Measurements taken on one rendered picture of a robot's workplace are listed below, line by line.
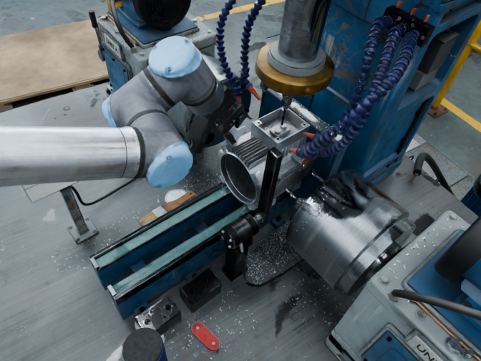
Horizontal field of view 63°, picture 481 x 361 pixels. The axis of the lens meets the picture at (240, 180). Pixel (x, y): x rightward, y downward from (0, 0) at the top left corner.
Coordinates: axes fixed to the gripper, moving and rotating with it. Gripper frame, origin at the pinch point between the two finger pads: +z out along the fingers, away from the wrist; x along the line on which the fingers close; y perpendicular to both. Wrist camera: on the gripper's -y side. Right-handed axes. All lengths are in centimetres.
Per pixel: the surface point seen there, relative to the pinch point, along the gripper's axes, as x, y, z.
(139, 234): 0.2, -34.9, 0.2
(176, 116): 20.7, -5.3, 1.0
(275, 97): 3.2, 18.3, 4.9
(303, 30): -9.0, 24.8, -24.8
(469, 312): -63, 5, -19
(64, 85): 180, -43, 84
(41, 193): 15.2, -41.6, -20.0
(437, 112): 20, 138, 206
